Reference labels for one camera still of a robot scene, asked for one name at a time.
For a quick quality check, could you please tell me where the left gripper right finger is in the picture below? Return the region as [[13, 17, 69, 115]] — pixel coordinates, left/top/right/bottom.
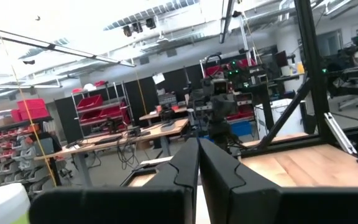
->
[[199, 138, 358, 224]]

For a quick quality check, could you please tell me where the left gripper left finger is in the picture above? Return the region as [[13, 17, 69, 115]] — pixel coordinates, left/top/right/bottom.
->
[[29, 138, 200, 224]]

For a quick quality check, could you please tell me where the blue plastic bin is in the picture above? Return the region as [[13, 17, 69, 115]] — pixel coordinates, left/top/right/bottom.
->
[[229, 120, 254, 137]]

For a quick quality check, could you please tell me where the small wooden desk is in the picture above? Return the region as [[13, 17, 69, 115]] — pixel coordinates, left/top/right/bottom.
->
[[138, 105, 188, 123]]

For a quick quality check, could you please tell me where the long wooden desk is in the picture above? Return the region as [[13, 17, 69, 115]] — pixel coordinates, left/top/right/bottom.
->
[[34, 117, 190, 187]]

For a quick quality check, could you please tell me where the white paper sheet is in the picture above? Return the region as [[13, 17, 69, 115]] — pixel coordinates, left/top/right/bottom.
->
[[152, 72, 166, 85]]

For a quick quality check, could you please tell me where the silver vertical pole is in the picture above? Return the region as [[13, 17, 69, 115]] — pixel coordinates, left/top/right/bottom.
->
[[237, 11, 255, 67]]

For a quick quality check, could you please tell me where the white storage box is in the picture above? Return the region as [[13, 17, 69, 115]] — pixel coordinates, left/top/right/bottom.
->
[[254, 98, 306, 140]]

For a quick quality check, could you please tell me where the black partition panel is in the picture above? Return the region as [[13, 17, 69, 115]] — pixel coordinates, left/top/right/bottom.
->
[[53, 63, 205, 144]]

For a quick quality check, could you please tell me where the black overhead beam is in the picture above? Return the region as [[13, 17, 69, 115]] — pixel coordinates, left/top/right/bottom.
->
[[218, 0, 235, 44]]

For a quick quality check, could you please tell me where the red plastic shelf bin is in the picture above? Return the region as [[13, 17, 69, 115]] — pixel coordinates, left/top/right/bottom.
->
[[76, 94, 104, 112], [103, 104, 127, 121], [79, 110, 107, 125]]

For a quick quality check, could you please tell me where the metal shelf rack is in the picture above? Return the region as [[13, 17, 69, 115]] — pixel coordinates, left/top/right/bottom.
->
[[71, 81, 133, 139]]

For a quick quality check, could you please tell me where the aluminium strip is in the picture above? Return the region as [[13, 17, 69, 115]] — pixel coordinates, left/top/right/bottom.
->
[[323, 111, 358, 156]]

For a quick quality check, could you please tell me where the small parts bin rack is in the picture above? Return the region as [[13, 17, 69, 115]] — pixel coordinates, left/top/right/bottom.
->
[[0, 116, 62, 195]]

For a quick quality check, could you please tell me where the red plastic crate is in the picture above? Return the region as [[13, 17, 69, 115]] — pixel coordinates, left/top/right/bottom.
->
[[19, 107, 50, 121], [16, 98, 47, 110]]

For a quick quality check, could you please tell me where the office chair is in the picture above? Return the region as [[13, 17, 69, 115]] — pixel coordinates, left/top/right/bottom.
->
[[336, 94, 358, 112]]

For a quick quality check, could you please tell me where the black diagonal frame brace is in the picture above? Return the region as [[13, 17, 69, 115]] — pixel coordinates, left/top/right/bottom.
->
[[257, 77, 313, 151]]

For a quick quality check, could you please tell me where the black table frame bar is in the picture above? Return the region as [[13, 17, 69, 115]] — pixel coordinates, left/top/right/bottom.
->
[[240, 123, 358, 157]]

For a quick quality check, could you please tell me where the black vertical frame post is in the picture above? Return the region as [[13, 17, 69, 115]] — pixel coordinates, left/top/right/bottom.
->
[[293, 0, 334, 144]]

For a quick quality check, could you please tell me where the yellow hanging cord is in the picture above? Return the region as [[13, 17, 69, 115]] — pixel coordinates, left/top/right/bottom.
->
[[0, 30, 58, 188]]

